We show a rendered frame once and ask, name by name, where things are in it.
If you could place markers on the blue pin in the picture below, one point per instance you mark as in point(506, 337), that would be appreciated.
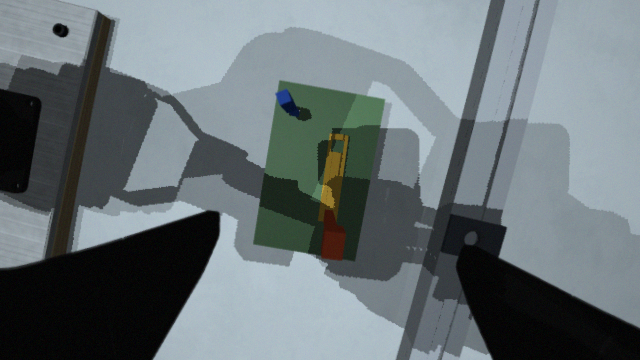
point(287, 103)

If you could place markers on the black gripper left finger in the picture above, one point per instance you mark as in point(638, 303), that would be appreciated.
point(114, 301)

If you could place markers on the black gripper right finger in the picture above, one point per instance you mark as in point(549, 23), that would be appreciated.
point(522, 317)

